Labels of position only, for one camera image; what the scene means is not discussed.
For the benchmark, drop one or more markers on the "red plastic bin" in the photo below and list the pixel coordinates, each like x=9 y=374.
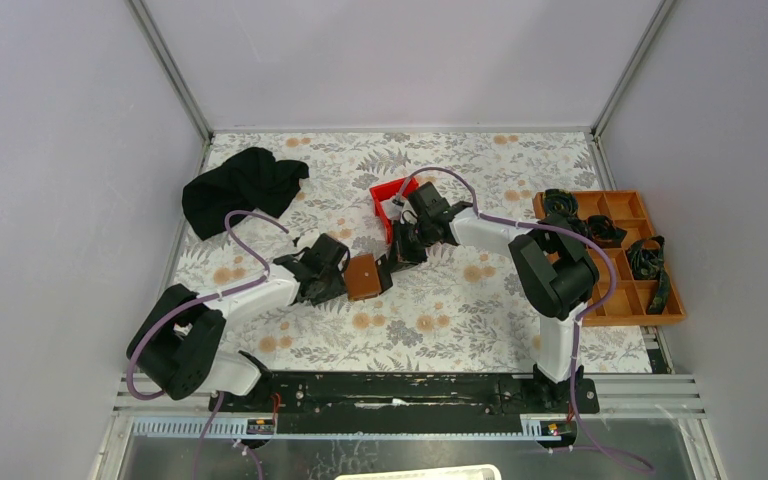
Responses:
x=388 y=203

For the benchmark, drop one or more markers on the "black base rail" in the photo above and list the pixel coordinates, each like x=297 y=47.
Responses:
x=307 y=402

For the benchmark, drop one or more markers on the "brown leather card holder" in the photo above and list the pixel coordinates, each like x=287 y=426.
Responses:
x=362 y=279

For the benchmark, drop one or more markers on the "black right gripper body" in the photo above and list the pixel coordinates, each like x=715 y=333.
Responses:
x=412 y=240

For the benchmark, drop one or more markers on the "black cloth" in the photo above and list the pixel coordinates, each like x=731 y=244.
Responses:
x=252 y=179

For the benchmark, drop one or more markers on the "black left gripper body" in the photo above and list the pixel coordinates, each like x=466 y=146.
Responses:
x=334 y=286

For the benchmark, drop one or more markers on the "dark patterned tie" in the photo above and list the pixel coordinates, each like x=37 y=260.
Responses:
x=646 y=259

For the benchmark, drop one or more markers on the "orange compartment tray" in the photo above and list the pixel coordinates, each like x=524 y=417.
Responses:
x=627 y=306

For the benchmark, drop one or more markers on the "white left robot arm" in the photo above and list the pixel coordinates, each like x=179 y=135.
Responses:
x=178 y=344

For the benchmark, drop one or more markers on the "floral table mat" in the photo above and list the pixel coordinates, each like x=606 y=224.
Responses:
x=462 y=310

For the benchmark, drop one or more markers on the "dark rolled tie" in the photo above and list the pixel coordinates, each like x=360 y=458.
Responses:
x=561 y=202
x=603 y=231

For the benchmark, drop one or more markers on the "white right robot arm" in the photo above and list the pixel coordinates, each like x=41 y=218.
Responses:
x=554 y=267

